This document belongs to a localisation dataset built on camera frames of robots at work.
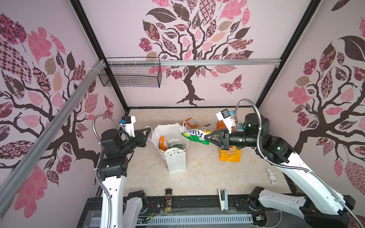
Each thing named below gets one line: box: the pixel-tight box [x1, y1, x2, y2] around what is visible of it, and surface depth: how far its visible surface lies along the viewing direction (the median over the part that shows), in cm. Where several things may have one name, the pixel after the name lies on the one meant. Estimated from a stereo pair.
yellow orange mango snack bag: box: [218, 145, 241, 163], surface depth 91 cm
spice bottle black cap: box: [164, 188, 173, 214], surface depth 74 cm
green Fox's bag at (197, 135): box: [181, 129, 213, 146], surface depth 57 cm
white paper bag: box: [151, 122, 189, 175], surface depth 79 cm
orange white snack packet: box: [180, 117, 200, 129], surface depth 109 cm
